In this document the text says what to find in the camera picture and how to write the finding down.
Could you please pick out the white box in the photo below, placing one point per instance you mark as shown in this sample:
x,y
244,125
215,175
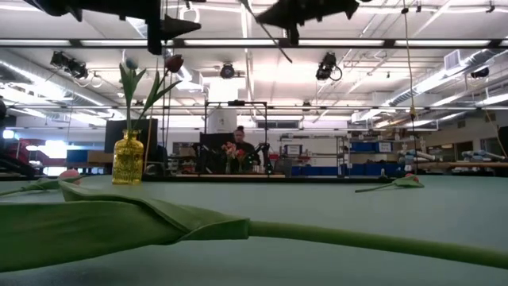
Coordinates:
x,y
222,121

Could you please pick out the round black ceiling camera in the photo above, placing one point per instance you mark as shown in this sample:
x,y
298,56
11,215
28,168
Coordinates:
x,y
227,71

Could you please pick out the black background robot arm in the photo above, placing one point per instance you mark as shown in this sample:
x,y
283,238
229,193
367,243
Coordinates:
x,y
264,153

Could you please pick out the silver ceiling air duct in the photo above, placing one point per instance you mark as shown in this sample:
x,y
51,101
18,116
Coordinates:
x,y
436,81

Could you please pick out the red object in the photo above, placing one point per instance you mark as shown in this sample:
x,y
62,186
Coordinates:
x,y
29,145

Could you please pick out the orange and red bouquet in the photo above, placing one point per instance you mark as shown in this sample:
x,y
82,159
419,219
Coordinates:
x,y
230,150

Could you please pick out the row of blue bins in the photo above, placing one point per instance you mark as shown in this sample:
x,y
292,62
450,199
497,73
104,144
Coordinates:
x,y
357,169

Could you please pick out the black hanging camera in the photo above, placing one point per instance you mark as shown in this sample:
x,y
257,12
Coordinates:
x,y
325,67

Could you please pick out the dark red artificial tulip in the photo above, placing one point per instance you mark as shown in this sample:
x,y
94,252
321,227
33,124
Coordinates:
x,y
174,63
277,43

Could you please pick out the blue shelf bins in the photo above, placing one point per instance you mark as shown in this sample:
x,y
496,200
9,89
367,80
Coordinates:
x,y
365,147

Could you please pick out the black monitor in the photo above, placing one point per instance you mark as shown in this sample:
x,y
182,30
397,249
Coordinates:
x,y
115,135

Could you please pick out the black frame stand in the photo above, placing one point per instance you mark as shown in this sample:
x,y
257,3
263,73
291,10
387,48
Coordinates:
x,y
236,103

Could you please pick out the black ceiling spotlights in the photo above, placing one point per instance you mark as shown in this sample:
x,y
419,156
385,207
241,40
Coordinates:
x,y
67,63

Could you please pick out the white air vent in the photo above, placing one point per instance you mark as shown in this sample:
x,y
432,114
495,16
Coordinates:
x,y
454,59

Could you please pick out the wooden workbench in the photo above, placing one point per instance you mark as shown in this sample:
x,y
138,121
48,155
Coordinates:
x,y
456,164

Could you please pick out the white sign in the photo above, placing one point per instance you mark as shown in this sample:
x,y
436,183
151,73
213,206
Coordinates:
x,y
292,149

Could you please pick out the person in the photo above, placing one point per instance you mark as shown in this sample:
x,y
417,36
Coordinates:
x,y
240,137

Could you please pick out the small black ceiling fixture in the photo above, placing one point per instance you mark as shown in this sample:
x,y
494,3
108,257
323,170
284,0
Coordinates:
x,y
479,72

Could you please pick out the black overhead frame bar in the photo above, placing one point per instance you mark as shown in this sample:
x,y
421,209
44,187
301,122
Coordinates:
x,y
389,43

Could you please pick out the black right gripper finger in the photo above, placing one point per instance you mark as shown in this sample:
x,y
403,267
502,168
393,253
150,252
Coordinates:
x,y
279,16

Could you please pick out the cardboard box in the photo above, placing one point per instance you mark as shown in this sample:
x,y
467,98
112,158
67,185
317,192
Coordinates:
x,y
99,157

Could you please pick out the metal shelf rack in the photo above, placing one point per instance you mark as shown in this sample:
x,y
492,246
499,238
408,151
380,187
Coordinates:
x,y
343,151

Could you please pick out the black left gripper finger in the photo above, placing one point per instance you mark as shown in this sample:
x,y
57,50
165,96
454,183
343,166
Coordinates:
x,y
176,28

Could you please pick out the grey blue pipes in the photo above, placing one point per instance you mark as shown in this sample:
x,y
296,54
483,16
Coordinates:
x,y
476,155

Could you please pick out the white artificial tulip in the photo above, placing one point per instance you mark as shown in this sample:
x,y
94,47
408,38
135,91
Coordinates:
x,y
131,63

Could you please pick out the pink artificial tulip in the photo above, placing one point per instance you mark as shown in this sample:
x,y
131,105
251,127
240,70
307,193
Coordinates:
x,y
70,175
119,230

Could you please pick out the yellow glass vase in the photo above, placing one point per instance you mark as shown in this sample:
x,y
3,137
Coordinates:
x,y
128,159

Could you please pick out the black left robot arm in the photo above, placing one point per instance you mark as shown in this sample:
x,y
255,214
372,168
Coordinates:
x,y
51,6

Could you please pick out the blue box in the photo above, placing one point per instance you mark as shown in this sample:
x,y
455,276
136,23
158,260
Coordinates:
x,y
77,155

